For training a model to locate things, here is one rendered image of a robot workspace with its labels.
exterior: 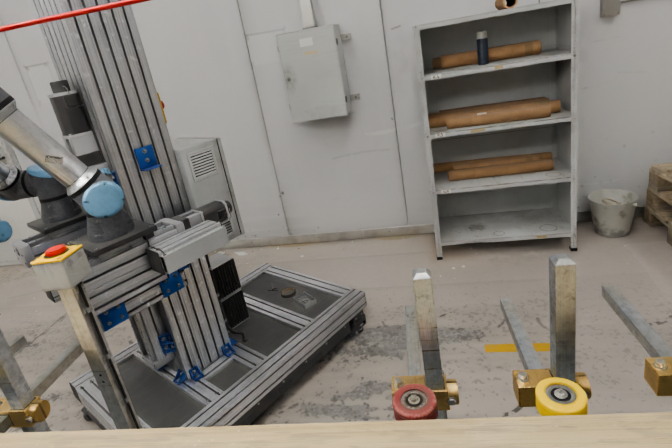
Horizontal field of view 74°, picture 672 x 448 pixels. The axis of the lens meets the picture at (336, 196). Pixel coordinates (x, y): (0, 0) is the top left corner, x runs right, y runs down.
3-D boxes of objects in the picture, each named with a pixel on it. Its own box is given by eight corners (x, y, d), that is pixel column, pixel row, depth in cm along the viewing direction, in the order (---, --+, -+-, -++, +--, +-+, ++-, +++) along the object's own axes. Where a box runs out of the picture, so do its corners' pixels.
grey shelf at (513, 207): (435, 233, 350) (413, 26, 300) (557, 223, 330) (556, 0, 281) (437, 260, 309) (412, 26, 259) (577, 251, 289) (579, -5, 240)
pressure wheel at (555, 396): (593, 463, 75) (594, 410, 71) (541, 460, 77) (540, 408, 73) (579, 424, 82) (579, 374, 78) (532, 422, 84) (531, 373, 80)
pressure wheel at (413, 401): (451, 445, 83) (445, 397, 79) (420, 472, 79) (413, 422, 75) (420, 420, 89) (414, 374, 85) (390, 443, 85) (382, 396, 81)
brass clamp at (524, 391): (512, 387, 94) (511, 367, 92) (580, 384, 92) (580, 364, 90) (520, 410, 88) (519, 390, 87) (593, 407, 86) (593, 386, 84)
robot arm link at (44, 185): (59, 197, 179) (47, 165, 175) (28, 202, 180) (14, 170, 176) (76, 187, 191) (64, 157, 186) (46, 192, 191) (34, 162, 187)
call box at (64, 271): (66, 278, 99) (53, 246, 96) (94, 275, 98) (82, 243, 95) (43, 295, 92) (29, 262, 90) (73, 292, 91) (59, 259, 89)
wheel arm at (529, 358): (499, 310, 119) (498, 296, 117) (512, 309, 118) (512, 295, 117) (554, 454, 78) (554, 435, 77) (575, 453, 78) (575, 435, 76)
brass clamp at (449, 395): (394, 392, 98) (391, 374, 97) (456, 389, 96) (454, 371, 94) (394, 414, 92) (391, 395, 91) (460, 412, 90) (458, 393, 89)
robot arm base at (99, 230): (123, 221, 166) (114, 197, 163) (142, 227, 156) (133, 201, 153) (82, 238, 156) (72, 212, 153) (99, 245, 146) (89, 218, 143)
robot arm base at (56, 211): (75, 207, 199) (67, 187, 195) (88, 211, 189) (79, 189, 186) (38, 221, 188) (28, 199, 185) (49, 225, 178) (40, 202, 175)
